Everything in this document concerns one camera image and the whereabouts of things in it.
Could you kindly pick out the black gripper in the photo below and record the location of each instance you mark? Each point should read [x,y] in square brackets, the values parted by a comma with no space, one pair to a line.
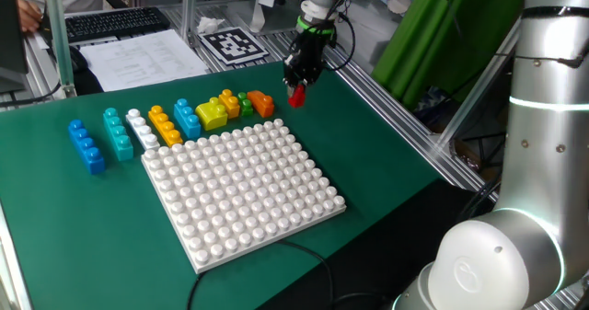
[306,54]

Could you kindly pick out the red single-stud block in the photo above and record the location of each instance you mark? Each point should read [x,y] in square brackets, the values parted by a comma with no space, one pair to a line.
[297,99]

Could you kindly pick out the orange curved block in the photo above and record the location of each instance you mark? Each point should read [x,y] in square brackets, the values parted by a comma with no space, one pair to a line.
[262,104]

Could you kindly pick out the green two-stud block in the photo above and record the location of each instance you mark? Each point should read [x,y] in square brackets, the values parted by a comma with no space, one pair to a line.
[246,107]

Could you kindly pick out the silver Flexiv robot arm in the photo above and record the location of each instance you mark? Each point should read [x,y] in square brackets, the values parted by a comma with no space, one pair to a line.
[543,163]

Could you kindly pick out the person's hand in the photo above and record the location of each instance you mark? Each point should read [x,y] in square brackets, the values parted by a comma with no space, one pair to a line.
[28,15]

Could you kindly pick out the yellow two-stud block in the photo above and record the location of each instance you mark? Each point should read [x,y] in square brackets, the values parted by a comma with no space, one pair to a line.
[229,104]

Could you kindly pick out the black white marker board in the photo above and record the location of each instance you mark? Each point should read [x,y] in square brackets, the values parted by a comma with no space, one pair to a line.
[234,45]

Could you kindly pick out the lime yellow large block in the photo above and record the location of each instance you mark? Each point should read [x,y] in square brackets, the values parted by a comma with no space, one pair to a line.
[211,115]

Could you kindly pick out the white crumpled tissue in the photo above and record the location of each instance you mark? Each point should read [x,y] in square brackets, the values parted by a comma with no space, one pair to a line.
[209,25]

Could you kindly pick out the light blue three-stud block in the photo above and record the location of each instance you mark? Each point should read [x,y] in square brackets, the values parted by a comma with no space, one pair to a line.
[188,121]

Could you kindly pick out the beige round disc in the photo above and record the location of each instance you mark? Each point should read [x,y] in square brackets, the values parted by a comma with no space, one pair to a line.
[398,3]

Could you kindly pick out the white studded baseplate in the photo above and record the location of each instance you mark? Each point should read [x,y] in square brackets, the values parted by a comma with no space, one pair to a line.
[239,195]

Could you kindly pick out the green cloth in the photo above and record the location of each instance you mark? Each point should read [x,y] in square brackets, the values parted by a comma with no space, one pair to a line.
[428,48]

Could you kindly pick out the yellow four-stud block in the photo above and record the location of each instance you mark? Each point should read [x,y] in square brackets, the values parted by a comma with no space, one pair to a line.
[165,127]

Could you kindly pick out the white printed paper sheet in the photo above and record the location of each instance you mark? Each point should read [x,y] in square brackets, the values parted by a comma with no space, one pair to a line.
[142,61]

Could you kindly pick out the white four-stud block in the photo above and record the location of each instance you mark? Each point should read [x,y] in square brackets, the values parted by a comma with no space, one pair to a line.
[143,131]

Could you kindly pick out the teal four-stud block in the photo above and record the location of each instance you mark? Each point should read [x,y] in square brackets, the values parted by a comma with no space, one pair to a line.
[118,137]

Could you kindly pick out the black keyboard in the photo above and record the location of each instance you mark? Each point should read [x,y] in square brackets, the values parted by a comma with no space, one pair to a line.
[110,24]

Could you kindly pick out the black computer mouse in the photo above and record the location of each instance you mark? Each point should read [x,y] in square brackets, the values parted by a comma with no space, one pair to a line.
[79,61]

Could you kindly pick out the blue four-stud block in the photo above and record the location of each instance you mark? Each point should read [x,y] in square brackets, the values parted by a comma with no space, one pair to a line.
[87,149]

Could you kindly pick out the green table mat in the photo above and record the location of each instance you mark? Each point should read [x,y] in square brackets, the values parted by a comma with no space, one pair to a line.
[92,236]

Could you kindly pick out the black monitor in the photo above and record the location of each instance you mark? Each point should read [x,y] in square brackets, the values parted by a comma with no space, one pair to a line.
[11,34]

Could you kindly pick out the aluminium table frame rail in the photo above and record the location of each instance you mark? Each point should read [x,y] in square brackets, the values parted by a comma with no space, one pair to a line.
[9,273]
[414,140]

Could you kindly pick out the aluminium vertical post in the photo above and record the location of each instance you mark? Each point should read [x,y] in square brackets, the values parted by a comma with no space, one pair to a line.
[57,34]
[188,11]
[469,100]

